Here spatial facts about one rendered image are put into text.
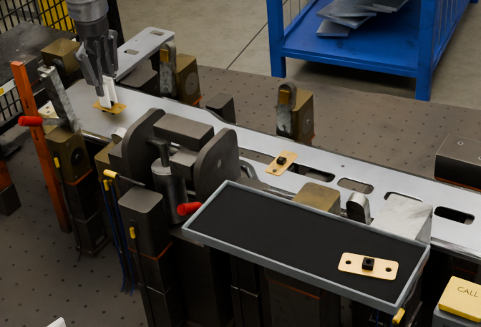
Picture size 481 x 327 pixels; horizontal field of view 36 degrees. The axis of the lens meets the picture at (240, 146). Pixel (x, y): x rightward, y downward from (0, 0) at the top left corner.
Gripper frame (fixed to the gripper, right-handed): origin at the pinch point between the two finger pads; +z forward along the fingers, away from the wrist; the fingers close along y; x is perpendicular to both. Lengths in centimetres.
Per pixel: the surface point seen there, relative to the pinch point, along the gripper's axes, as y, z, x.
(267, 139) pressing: -6.2, 5.9, 40.3
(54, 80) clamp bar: 16.6, -13.1, 2.6
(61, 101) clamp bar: 16.0, -7.5, 2.6
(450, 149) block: -15, 3, 79
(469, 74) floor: -214, 106, 30
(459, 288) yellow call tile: 33, -10, 95
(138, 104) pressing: -5.7, 6.0, 4.1
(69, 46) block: -14.1, 0.0, -24.5
